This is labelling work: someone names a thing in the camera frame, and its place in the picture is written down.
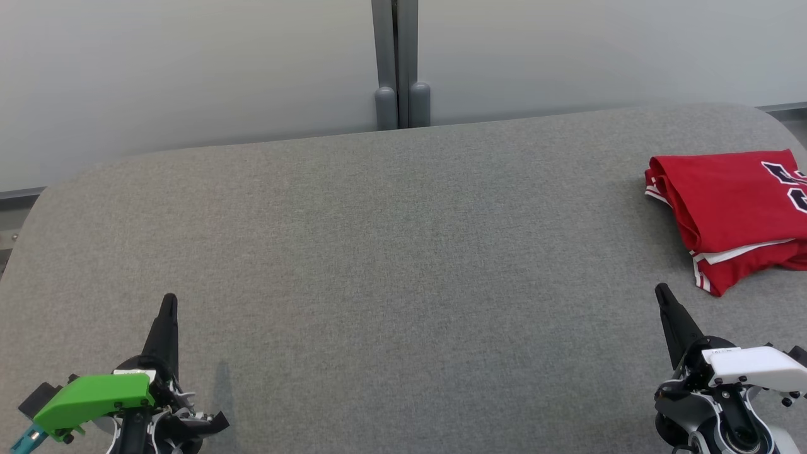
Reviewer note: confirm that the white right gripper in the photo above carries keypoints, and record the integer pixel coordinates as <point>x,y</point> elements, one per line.
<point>756,366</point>

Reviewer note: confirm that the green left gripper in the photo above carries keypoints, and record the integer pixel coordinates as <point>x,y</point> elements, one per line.
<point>94,397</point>

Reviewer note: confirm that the red and white shirt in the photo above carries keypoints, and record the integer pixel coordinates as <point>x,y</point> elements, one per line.
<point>719,195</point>

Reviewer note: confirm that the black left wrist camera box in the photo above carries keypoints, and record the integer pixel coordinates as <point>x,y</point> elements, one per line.
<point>34,398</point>

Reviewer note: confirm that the grey door frame post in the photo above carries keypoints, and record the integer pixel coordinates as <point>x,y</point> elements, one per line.
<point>416,63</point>
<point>384,63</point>

